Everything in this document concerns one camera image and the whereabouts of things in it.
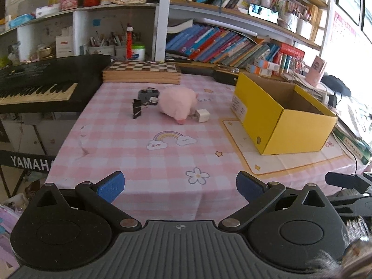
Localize white charger cube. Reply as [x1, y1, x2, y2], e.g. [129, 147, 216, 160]
[194, 109, 210, 123]

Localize black stapler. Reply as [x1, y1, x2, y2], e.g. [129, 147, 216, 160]
[165, 50, 192, 63]

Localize pink cup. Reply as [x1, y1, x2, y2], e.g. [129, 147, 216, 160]
[305, 56, 327, 87]

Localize pink checkered tablecloth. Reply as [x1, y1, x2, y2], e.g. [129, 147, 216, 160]
[47, 74, 367, 222]

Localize black cap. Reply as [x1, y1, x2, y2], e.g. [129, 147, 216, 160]
[321, 75, 351, 97]

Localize black binder clip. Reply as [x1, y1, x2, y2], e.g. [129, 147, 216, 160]
[132, 99, 142, 119]

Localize orange white medicine box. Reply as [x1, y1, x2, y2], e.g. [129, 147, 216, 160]
[253, 59, 280, 72]

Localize black power adapter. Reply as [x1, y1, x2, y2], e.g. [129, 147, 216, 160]
[328, 94, 337, 108]

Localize black Yamaha keyboard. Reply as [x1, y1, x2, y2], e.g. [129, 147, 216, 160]
[1, 54, 111, 113]

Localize yellow cardboard box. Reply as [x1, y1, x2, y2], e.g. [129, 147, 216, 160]
[231, 73, 338, 155]

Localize grey toy truck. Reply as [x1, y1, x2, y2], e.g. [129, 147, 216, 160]
[137, 87, 159, 105]

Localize smartphone on shelf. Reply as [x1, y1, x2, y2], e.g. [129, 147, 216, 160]
[248, 4, 279, 24]

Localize white green jar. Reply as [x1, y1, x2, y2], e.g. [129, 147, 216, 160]
[130, 43, 146, 62]

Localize pink plush pig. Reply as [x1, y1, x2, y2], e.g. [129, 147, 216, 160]
[158, 86, 198, 125]

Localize wooden chess board box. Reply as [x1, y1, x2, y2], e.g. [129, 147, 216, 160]
[103, 61, 181, 84]

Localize dark wooden small box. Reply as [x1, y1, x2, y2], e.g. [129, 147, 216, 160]
[213, 67, 240, 86]

